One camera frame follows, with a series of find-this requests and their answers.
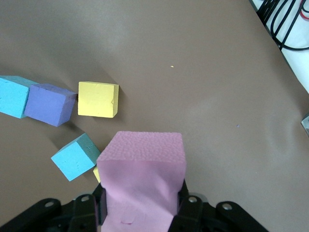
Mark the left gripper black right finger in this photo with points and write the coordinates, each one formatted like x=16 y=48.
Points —
x=193 y=215

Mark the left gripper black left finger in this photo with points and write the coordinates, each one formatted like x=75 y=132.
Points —
x=82 y=212

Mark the pink foam cube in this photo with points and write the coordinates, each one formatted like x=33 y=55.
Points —
x=142 y=174

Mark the yellow foam cube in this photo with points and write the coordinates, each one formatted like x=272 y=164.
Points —
x=96 y=99
x=97 y=174

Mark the cyan foam cube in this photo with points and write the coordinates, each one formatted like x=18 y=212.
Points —
x=72 y=159
x=12 y=96

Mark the purple foam cube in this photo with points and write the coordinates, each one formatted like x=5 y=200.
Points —
x=48 y=104

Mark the metal table edge bracket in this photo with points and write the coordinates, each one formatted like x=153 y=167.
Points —
x=305 y=125

